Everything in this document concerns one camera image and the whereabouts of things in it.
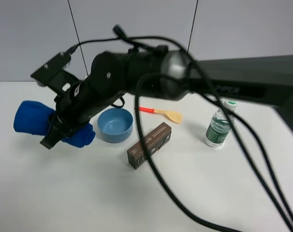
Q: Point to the blue bowl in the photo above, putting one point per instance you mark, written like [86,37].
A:
[115,125]

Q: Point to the clear green-label water bottle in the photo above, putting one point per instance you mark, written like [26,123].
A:
[218,130]

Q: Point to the blue towel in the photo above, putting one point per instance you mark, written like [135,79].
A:
[32,117]

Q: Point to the brown rectangular box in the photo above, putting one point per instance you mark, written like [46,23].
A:
[154,140]

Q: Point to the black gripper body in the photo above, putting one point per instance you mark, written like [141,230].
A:
[78,101]

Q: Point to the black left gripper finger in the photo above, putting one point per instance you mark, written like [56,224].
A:
[56,132]

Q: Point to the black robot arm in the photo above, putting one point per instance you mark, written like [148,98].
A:
[162,74]

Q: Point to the orange-handled beige slotted spatula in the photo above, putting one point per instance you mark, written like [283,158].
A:
[171,115]

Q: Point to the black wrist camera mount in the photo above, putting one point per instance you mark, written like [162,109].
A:
[52,74]

